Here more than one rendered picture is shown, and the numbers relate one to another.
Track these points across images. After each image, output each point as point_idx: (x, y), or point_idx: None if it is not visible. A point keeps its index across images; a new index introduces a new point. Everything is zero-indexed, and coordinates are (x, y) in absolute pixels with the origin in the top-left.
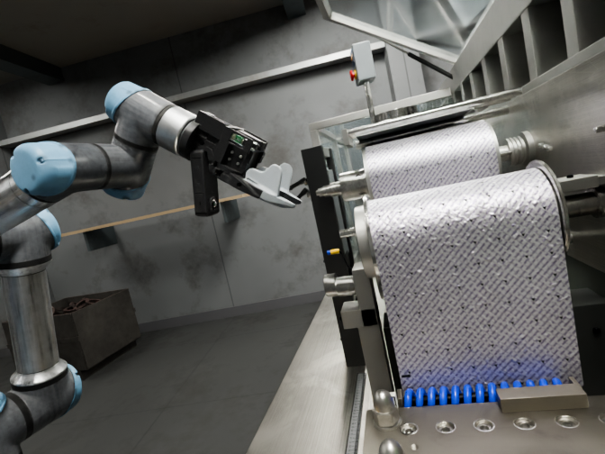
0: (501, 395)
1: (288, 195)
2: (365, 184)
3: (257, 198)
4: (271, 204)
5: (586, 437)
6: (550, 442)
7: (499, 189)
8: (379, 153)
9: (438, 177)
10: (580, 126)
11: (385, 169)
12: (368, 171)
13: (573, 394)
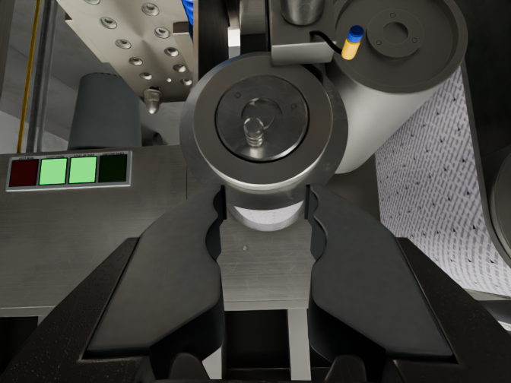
0: (178, 35)
1: (309, 219)
2: None
3: (128, 238)
4: (179, 204)
5: (157, 55)
6: (144, 41)
7: (238, 210)
8: (500, 280)
9: (410, 213)
10: (289, 251)
11: (464, 240)
12: (493, 243)
13: (188, 67)
